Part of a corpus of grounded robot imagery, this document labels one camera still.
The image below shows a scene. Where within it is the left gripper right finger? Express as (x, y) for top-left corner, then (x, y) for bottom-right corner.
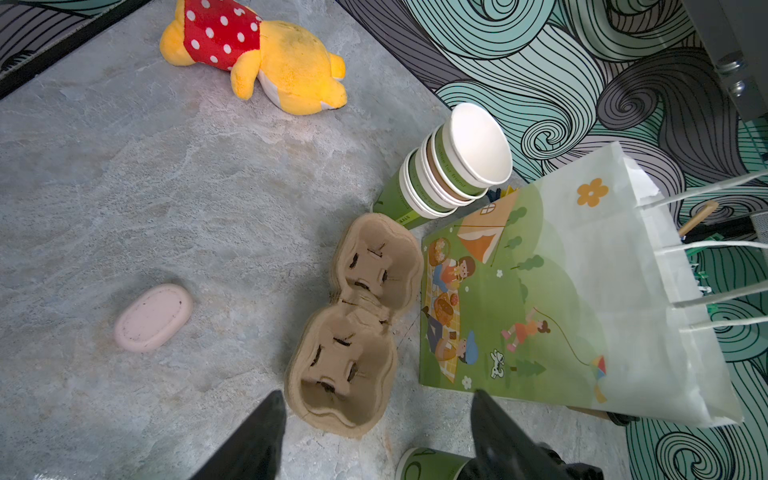
(469, 390), (570, 479)

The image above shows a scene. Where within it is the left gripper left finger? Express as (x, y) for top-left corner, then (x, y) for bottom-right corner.
(191, 390), (287, 480)

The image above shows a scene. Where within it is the green paper coffee cup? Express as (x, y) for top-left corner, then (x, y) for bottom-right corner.
(395, 447), (470, 480)

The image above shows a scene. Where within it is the white paper takeout bag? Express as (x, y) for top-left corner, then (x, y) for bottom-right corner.
(419, 142), (743, 428)

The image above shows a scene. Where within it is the stack of pulp cup carriers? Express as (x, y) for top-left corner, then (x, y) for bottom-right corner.
(284, 213), (424, 438)

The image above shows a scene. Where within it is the pink oval soap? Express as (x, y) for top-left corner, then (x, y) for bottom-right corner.
(114, 283), (194, 353)

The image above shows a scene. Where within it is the stack of paper cups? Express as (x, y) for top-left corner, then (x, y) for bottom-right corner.
(371, 103), (513, 229)

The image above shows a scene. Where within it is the wrapped straws bundle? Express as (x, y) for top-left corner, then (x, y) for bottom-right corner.
(679, 201), (724, 297)

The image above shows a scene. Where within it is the yellow bear plush toy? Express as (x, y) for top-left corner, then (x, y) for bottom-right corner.
(159, 0), (348, 116)

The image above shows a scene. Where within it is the black wall shelf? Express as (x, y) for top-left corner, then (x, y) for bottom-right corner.
(683, 0), (767, 121)

